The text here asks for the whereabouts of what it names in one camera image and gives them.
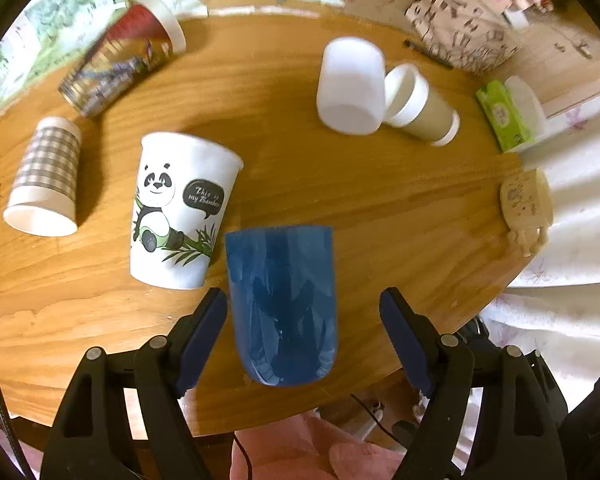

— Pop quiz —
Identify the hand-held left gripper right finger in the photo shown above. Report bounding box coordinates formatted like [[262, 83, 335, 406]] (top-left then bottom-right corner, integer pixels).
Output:
[[379, 287, 568, 480]]

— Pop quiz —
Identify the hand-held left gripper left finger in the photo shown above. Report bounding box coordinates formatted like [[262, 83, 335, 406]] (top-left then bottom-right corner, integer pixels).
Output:
[[40, 287, 228, 480]]

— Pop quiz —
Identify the blue cup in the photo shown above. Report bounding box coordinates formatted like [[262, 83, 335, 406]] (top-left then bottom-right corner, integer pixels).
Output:
[[224, 225, 340, 388]]

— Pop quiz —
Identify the white panda print cup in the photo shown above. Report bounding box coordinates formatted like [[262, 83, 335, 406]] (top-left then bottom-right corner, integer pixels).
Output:
[[129, 131, 244, 290]]

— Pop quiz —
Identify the grey striped paper cup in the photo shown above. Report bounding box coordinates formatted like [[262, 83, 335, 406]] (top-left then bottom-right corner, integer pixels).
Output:
[[3, 116, 83, 238]]

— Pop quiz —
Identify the brown paper cup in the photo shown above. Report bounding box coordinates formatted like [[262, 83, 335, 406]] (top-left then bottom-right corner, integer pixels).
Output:
[[381, 63, 461, 148]]

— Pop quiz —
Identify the white plastic cup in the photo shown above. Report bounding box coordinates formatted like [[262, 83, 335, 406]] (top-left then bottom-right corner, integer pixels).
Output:
[[316, 37, 385, 136]]

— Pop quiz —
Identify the red patterned paper cup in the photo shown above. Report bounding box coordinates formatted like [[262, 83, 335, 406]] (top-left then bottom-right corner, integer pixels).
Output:
[[58, 0, 187, 118]]

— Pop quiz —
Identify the pink cloth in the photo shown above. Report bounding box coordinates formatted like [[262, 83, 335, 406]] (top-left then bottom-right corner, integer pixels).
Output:
[[230, 411, 407, 480]]

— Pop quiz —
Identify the beige plush toy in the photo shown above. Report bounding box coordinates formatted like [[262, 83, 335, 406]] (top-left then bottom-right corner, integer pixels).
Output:
[[499, 169, 554, 257]]

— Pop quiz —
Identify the white floral cloth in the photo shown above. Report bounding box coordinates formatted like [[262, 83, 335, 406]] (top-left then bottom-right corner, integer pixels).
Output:
[[450, 40, 600, 471]]

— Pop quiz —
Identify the green tissue pack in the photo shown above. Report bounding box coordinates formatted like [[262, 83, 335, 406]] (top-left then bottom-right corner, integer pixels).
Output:
[[475, 80, 533, 154]]

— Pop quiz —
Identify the black pen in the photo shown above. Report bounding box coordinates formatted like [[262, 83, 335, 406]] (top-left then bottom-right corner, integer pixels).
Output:
[[404, 39, 453, 69]]

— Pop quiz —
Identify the patterned paper bag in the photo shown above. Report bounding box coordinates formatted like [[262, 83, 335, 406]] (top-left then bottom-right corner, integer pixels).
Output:
[[405, 0, 522, 77]]

